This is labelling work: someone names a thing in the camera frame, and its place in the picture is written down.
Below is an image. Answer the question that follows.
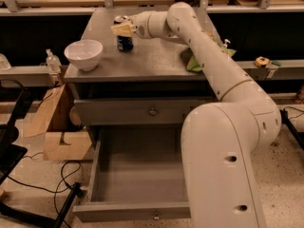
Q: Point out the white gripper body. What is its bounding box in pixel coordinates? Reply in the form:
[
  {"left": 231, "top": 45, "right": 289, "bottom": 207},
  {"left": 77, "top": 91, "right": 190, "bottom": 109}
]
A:
[{"left": 130, "top": 12, "right": 151, "bottom": 39}]

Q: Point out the blue pepsi can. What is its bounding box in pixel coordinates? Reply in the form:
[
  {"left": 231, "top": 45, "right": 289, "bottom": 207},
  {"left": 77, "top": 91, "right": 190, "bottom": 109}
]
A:
[{"left": 114, "top": 16, "right": 133, "bottom": 52}]

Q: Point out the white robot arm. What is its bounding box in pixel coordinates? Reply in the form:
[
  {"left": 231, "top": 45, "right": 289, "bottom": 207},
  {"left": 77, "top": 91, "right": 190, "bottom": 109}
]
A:
[{"left": 111, "top": 2, "right": 281, "bottom": 228}]

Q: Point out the grey drawer cabinet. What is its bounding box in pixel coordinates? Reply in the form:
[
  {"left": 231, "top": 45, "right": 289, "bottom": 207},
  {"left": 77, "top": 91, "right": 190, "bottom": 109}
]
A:
[{"left": 65, "top": 8, "right": 216, "bottom": 143}]

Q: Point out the closed upper grey drawer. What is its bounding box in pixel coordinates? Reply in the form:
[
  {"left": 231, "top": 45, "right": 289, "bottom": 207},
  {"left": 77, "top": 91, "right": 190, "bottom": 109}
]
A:
[{"left": 74, "top": 98, "right": 211, "bottom": 125}]

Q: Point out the open grey drawer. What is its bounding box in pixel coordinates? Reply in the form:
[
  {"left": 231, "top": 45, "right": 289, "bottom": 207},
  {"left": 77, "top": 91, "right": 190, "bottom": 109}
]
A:
[{"left": 73, "top": 125, "right": 190, "bottom": 222}]

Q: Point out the white bowl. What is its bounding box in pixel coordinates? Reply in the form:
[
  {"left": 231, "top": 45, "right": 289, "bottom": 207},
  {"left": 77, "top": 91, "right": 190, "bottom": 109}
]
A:
[{"left": 64, "top": 39, "right": 104, "bottom": 71}]

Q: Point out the green chip bag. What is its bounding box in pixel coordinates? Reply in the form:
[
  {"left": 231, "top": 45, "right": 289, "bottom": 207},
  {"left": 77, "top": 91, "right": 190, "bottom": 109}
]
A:
[{"left": 186, "top": 32, "right": 237, "bottom": 72}]

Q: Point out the clear sanitizer bottle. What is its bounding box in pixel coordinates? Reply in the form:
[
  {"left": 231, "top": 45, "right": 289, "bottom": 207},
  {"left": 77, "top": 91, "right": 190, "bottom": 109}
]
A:
[{"left": 46, "top": 49, "right": 61, "bottom": 73}]

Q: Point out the small pump bottle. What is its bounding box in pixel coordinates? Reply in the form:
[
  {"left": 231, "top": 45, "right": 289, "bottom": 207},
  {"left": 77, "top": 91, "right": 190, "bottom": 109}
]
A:
[{"left": 223, "top": 39, "right": 231, "bottom": 48}]

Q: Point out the cardboard box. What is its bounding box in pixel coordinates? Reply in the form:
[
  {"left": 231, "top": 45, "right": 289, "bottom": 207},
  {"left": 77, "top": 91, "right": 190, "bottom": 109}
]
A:
[{"left": 24, "top": 85, "right": 92, "bottom": 161}]

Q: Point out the black stand frame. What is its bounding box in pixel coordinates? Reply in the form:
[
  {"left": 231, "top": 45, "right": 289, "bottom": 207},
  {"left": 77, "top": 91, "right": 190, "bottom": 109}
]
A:
[{"left": 0, "top": 79, "right": 83, "bottom": 228}]

